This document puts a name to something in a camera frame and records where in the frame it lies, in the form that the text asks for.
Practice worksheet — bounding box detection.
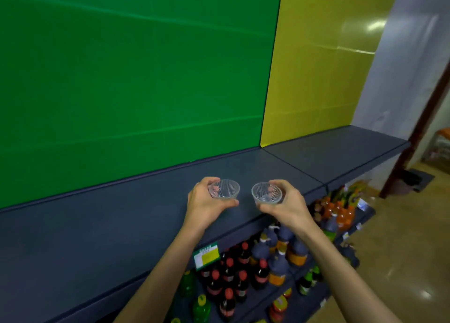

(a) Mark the person's right hand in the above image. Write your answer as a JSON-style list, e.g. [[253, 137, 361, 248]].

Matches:
[[258, 179, 319, 241]]

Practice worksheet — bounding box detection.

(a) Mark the person's left hand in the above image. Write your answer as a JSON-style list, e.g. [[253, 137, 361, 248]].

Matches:
[[182, 177, 240, 234]]

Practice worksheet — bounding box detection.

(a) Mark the ribbed small glass bowl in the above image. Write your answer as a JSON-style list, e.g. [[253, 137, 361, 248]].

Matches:
[[251, 182, 284, 205], [208, 179, 241, 200]]

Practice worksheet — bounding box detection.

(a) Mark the person's left forearm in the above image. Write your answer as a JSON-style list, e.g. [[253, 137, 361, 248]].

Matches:
[[114, 224, 208, 323]]

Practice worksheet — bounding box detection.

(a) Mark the person's right forearm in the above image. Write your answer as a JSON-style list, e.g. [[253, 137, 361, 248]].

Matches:
[[297, 224, 403, 323]]

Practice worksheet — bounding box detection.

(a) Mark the group of orange drink bottles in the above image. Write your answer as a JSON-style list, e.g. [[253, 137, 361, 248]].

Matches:
[[311, 184, 363, 242]]

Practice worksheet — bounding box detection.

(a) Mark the green yellow price label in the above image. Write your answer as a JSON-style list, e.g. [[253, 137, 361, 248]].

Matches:
[[192, 241, 221, 271]]

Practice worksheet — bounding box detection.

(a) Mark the group of dark jugs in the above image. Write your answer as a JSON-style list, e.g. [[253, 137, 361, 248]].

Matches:
[[250, 224, 310, 287]]

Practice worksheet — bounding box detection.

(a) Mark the dark green glass bottle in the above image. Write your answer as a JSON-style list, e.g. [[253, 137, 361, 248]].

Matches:
[[298, 270, 314, 296], [310, 265, 323, 288]]

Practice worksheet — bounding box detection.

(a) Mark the group of red-capped bottles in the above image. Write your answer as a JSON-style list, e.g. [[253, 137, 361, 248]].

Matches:
[[199, 241, 271, 322]]

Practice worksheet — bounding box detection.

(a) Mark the group of green soda bottles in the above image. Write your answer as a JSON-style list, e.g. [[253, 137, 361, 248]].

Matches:
[[170, 270, 212, 323]]

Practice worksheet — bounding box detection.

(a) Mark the dark floor mat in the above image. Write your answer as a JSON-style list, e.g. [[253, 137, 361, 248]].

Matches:
[[400, 168, 435, 194]]

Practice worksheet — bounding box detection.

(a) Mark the green back panel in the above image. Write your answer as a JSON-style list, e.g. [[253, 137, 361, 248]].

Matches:
[[0, 0, 284, 209]]

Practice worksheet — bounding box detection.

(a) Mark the pale yellow back panel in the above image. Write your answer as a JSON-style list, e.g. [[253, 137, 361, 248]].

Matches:
[[260, 0, 398, 148]]

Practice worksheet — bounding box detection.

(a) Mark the brown door frame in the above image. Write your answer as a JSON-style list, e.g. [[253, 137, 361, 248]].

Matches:
[[379, 61, 450, 199]]

